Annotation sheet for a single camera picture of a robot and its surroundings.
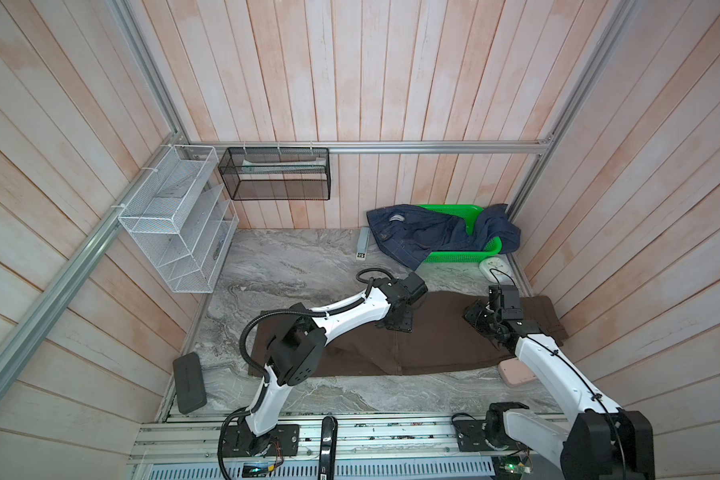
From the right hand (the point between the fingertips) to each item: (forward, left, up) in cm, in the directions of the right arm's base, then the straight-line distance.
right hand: (467, 309), depth 87 cm
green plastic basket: (+45, -11, -2) cm, 46 cm away
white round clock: (+23, -19, -7) cm, 31 cm away
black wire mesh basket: (+44, +62, +17) cm, 78 cm away
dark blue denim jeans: (+34, +14, -2) cm, 36 cm away
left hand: (-6, +21, -2) cm, 22 cm away
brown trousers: (-4, +4, -10) cm, 12 cm away
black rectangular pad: (-22, +79, -5) cm, 82 cm away
